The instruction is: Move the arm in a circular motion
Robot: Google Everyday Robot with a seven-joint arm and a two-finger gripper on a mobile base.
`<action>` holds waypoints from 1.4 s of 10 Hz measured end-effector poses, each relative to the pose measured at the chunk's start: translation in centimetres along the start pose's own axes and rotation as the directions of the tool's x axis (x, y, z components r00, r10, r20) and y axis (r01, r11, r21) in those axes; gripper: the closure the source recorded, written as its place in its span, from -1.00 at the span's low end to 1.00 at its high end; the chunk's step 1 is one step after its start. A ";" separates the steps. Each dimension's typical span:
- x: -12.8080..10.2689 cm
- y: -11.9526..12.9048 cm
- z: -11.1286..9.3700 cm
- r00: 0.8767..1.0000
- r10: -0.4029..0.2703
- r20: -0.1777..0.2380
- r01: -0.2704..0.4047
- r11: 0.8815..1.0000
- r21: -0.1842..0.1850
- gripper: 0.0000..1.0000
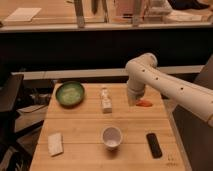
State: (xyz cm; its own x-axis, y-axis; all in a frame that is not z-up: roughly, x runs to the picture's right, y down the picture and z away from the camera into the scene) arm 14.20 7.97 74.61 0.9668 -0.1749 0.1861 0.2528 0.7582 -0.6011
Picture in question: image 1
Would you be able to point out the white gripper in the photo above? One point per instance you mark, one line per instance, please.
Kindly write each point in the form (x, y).
(133, 96)

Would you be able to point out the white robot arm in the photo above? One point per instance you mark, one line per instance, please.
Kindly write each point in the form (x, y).
(143, 71)

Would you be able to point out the orange carrot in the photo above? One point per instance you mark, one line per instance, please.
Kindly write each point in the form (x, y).
(144, 103)

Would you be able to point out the white bottle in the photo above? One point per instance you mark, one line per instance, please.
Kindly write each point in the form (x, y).
(105, 101)

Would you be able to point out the black remote control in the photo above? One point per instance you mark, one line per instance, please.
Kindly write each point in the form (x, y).
(154, 145)

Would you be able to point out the white cup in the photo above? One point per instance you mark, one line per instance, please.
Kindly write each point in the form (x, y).
(111, 137)

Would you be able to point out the green bowl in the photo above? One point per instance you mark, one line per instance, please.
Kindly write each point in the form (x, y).
(70, 94)

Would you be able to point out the white paper on counter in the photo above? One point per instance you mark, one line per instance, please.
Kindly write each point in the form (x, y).
(21, 14)

